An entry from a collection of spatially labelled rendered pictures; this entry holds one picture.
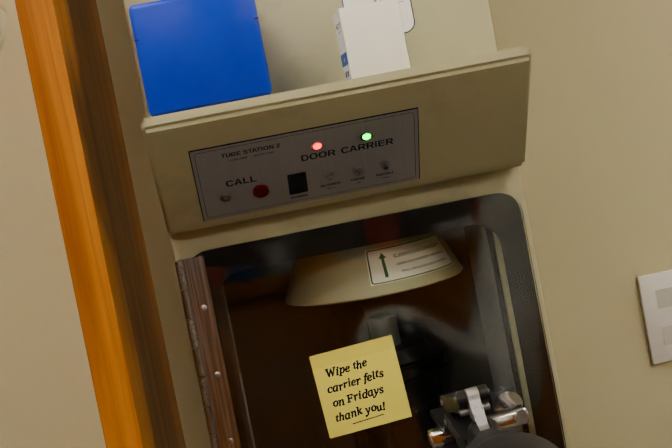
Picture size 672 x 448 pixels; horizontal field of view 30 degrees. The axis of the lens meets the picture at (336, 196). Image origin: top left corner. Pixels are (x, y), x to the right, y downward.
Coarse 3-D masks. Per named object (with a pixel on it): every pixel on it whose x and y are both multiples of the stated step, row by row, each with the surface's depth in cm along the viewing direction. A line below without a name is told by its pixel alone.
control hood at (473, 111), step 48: (288, 96) 100; (336, 96) 100; (384, 96) 102; (432, 96) 103; (480, 96) 104; (528, 96) 105; (192, 144) 101; (432, 144) 107; (480, 144) 108; (192, 192) 105; (384, 192) 110
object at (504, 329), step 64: (256, 256) 110; (320, 256) 111; (384, 256) 111; (448, 256) 112; (512, 256) 112; (256, 320) 111; (320, 320) 111; (384, 320) 112; (448, 320) 112; (512, 320) 113; (256, 384) 111; (448, 384) 112; (512, 384) 113
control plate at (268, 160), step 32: (320, 128) 103; (352, 128) 103; (384, 128) 104; (416, 128) 105; (192, 160) 102; (224, 160) 103; (256, 160) 104; (288, 160) 104; (320, 160) 105; (352, 160) 106; (384, 160) 107; (416, 160) 108; (224, 192) 106; (288, 192) 107; (320, 192) 108
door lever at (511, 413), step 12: (504, 396) 112; (516, 396) 113; (504, 408) 112; (516, 408) 108; (504, 420) 108; (516, 420) 108; (528, 420) 108; (432, 432) 107; (432, 444) 107; (444, 444) 107
